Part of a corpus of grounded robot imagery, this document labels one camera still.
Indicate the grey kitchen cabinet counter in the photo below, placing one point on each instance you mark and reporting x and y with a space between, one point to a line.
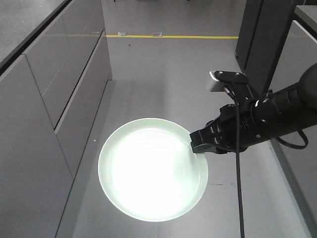
49 98

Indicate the dark grey tall cabinet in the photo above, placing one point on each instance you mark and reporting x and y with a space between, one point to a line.
263 32

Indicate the light green round plate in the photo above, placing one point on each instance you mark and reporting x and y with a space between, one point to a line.
148 171

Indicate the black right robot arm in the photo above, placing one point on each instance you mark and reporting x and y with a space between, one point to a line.
284 114

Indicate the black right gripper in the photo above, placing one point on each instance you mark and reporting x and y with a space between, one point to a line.
235 129

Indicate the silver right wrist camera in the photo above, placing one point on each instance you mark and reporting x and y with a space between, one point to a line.
220 78

